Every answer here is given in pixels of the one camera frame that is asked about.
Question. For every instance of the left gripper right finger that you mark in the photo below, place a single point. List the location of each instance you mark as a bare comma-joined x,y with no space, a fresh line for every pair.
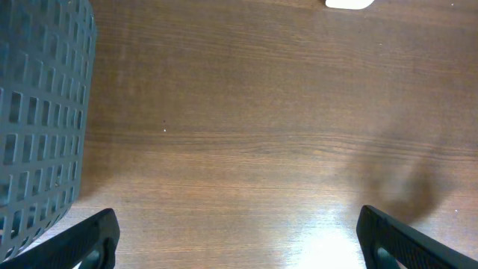
387,243

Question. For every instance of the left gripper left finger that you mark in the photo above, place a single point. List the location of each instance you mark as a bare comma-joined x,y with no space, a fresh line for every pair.
92,243

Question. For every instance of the grey plastic mesh basket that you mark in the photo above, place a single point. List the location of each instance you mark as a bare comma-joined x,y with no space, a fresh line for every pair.
47,57

